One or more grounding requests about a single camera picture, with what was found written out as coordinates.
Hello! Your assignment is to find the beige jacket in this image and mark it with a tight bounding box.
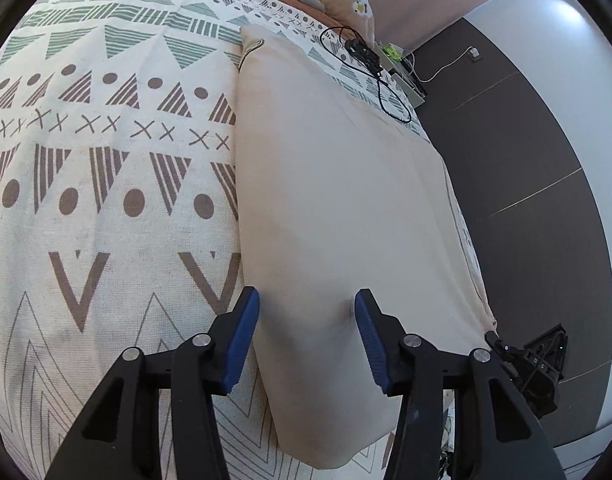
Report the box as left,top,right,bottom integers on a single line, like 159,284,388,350
233,24,498,468

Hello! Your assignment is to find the black cable with connector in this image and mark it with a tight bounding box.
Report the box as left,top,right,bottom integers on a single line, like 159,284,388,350
320,26,414,123

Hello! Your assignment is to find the white charging cable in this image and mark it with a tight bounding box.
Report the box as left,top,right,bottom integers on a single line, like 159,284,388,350
408,50,474,83

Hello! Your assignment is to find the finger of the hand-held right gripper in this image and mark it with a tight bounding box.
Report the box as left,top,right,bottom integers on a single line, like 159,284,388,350
485,331,524,376

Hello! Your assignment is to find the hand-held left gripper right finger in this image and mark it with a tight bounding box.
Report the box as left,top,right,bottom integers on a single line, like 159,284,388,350
354,288,569,480

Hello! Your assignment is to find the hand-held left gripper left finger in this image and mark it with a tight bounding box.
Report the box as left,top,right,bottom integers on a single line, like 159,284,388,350
44,286,261,480

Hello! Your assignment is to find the power strip with green plug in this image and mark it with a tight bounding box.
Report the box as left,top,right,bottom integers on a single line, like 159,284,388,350
391,70,429,108

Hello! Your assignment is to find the geometric patterned blanket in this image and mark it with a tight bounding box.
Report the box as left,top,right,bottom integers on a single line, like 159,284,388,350
0,0,487,480

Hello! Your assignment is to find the pink curtain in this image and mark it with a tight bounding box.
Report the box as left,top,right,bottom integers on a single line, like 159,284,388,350
346,0,562,53

